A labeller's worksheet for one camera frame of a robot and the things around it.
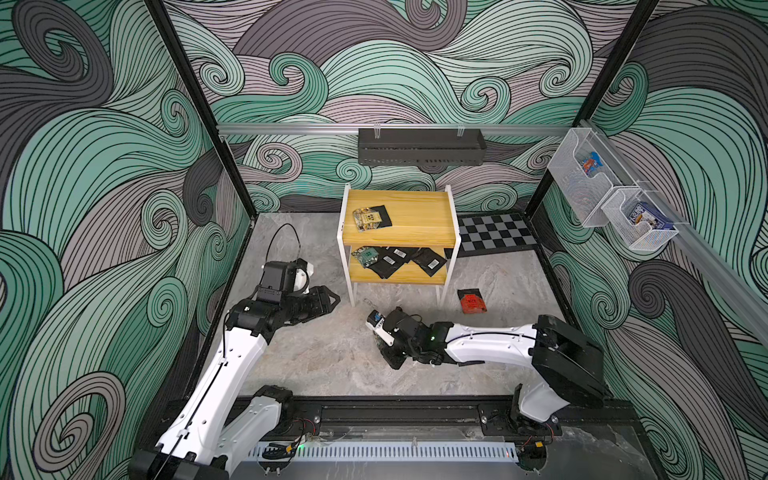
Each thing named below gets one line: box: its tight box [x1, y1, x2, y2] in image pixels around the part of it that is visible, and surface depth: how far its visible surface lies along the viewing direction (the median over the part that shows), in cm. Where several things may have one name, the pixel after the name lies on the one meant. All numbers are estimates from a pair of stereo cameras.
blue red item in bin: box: [583, 151, 604, 176], surface depth 85 cm
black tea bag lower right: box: [412, 247, 447, 277], surface depth 87 cm
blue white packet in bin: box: [628, 201, 674, 230], surface depth 67 cm
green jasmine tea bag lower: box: [351, 246, 379, 269], surface depth 89 cm
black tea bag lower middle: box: [386, 247, 421, 265], surface depth 89 cm
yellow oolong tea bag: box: [352, 205, 393, 233], surface depth 75 cm
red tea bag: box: [457, 288, 487, 314], surface depth 97 cm
